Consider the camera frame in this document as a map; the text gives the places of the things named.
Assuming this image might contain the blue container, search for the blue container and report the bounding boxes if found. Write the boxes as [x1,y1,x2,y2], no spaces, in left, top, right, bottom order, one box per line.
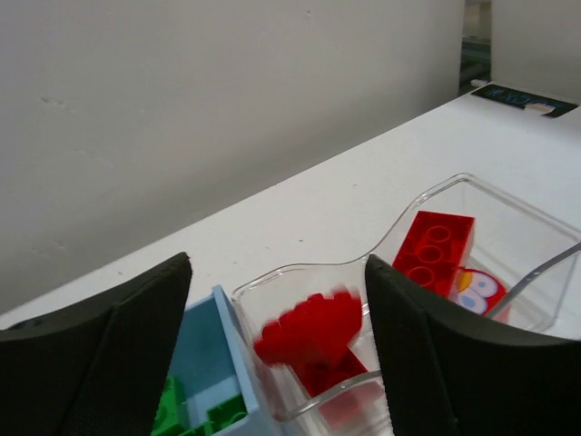
[166,285,283,435]

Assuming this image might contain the red green top lego stack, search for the red green top lego stack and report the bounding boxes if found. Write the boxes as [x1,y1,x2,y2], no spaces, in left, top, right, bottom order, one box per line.
[291,348,384,430]

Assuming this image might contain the clear container with red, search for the clear container with red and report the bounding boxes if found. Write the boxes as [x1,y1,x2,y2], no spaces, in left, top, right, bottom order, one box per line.
[232,174,580,435]

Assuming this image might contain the red curved lego brick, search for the red curved lego brick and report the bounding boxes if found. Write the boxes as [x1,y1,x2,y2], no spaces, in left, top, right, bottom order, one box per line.
[253,286,362,367]

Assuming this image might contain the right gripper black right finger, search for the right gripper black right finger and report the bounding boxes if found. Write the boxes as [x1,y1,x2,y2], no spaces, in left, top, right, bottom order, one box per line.
[365,256,580,435]

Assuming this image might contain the red flower lego piece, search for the red flower lego piece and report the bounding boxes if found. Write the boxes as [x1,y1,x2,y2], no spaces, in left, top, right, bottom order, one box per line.
[448,268,507,316]

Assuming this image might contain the red green lego stack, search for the red green lego stack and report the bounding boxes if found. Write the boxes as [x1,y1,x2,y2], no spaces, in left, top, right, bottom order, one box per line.
[291,348,384,430]
[151,376,248,435]

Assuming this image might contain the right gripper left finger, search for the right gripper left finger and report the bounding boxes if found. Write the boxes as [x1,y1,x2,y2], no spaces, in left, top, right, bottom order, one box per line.
[1,253,192,435]

